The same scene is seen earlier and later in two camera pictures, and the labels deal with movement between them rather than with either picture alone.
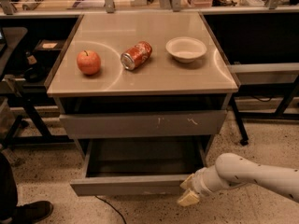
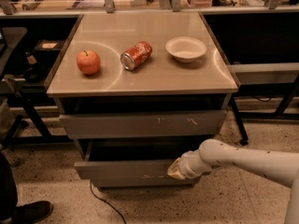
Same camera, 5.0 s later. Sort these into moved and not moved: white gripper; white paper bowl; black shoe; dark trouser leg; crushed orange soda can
Moved: white gripper
Not moved: crushed orange soda can; white paper bowl; dark trouser leg; black shoe
